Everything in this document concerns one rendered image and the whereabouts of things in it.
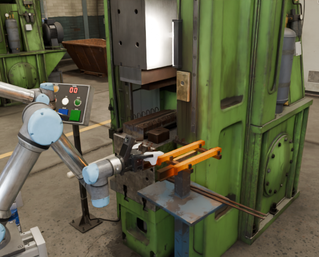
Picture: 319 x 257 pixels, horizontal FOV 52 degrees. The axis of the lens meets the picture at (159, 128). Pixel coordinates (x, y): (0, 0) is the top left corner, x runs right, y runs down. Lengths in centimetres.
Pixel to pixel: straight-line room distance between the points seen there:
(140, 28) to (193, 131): 68
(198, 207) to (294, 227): 144
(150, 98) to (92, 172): 123
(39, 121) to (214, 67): 103
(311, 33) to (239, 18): 498
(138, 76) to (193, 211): 86
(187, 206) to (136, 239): 88
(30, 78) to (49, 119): 565
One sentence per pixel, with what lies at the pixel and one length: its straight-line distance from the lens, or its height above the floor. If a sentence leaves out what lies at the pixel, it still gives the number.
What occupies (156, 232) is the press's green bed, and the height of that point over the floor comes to 29.
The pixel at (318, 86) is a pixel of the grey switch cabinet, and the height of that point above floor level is 21.
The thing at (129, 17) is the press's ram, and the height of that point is 166.
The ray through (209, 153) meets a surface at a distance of 162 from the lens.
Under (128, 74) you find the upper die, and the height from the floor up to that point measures 132.
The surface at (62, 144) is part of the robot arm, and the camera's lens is 138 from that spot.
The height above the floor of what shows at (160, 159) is 103.
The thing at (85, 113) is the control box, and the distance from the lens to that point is 234.
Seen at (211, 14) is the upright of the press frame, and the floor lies 167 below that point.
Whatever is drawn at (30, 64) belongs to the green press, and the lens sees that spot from 683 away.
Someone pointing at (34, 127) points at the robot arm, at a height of 134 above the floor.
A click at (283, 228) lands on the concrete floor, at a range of 297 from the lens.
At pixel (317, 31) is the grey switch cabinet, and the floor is 123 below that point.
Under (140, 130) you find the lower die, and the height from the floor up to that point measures 97.
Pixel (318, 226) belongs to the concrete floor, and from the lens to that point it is 310.
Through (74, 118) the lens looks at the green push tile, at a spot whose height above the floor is 99.
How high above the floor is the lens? 171
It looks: 20 degrees down
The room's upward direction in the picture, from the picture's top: 1 degrees counter-clockwise
